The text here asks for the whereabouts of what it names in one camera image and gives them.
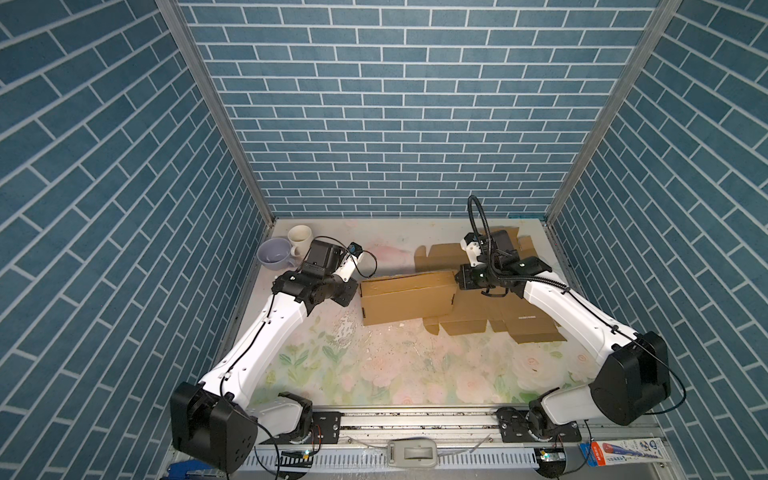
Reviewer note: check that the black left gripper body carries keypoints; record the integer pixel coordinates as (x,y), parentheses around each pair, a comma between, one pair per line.
(339,290)

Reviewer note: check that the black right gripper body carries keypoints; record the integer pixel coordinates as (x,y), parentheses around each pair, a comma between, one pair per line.
(481,276)

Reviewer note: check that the brown cardboard sheet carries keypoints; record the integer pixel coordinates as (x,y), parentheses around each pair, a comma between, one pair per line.
(472,311)

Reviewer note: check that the brown cardboard box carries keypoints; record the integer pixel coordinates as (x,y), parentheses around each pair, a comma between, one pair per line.
(407,297)

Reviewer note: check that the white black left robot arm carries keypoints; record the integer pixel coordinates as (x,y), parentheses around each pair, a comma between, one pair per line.
(210,419)

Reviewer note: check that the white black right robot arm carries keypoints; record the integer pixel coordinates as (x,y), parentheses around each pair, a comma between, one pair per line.
(633,376)

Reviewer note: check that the white red blue tube box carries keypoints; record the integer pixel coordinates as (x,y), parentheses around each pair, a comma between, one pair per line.
(620,452)

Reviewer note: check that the white ceramic mug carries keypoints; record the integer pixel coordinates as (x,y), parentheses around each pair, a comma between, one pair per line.
(300,238)

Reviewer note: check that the lavender speckled ceramic cup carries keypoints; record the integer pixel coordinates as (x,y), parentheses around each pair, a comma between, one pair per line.
(276,254)

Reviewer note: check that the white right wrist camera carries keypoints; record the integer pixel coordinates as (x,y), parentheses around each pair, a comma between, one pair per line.
(471,246)

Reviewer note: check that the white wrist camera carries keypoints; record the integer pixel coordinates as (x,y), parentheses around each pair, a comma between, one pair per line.
(349,262)
(471,246)

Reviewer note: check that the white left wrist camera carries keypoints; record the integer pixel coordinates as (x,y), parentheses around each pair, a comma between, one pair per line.
(349,262)

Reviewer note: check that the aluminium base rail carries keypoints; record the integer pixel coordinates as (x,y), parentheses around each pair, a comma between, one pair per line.
(352,441)

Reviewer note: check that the grey metal corner post left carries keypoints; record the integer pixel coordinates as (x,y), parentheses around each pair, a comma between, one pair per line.
(172,15)

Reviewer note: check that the grey metal corner post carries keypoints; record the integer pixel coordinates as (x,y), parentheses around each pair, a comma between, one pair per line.
(654,30)
(172,15)

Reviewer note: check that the grey metal corner post right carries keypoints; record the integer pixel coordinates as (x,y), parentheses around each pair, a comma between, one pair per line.
(654,30)

